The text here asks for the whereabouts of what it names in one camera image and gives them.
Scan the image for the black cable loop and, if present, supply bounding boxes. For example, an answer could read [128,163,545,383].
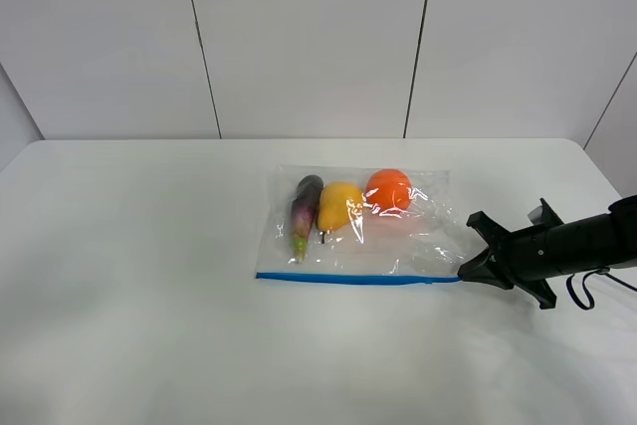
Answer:
[565,268,637,311]

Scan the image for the clear zip file bag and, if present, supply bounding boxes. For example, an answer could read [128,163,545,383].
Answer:
[256,165,474,286]

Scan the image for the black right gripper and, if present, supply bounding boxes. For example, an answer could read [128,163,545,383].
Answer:
[458,198,587,310]

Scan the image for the orange toy fruit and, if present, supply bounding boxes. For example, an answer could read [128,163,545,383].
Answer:
[365,169,412,211]

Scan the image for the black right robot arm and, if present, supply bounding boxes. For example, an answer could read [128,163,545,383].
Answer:
[458,196,636,311]

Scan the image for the purple toy eggplant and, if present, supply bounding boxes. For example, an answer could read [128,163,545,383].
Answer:
[290,174,323,263]

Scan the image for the yellow toy pear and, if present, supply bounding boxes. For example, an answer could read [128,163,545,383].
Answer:
[317,181,364,242]

